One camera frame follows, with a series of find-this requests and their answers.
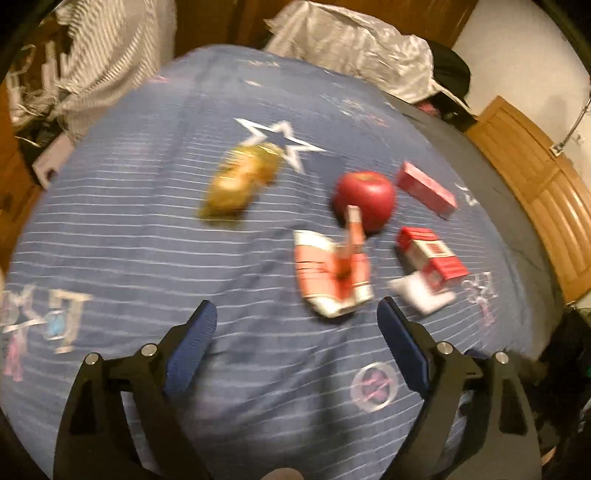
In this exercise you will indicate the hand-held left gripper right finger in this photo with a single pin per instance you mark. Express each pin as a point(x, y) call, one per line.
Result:
point(406, 346)

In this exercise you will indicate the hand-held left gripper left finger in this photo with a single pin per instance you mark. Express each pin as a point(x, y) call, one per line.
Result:
point(194, 341)

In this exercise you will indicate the red white carton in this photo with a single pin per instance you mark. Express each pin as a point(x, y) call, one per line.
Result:
point(332, 277)

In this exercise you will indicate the gold foil wrapper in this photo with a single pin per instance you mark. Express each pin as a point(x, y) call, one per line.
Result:
point(240, 182)

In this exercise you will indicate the white foam piece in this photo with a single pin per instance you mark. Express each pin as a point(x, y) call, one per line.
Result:
point(420, 293)

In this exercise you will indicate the blue checked printed blanket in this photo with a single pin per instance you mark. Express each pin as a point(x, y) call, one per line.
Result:
point(231, 277)

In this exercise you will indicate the red cigarette pack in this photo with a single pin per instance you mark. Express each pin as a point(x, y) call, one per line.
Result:
point(431, 258)

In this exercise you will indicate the red apple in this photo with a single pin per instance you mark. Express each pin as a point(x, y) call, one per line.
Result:
point(364, 198)

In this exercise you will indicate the pink rectangular box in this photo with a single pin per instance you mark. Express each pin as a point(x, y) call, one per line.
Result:
point(427, 189)

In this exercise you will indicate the wooden headboard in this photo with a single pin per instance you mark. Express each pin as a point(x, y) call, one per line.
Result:
point(535, 184)

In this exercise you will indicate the black bag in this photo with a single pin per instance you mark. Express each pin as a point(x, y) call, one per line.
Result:
point(450, 74)

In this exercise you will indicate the striped white cloth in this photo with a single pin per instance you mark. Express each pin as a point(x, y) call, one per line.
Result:
point(106, 55)

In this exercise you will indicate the white satin cloth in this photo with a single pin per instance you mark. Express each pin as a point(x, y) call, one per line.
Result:
point(351, 41)

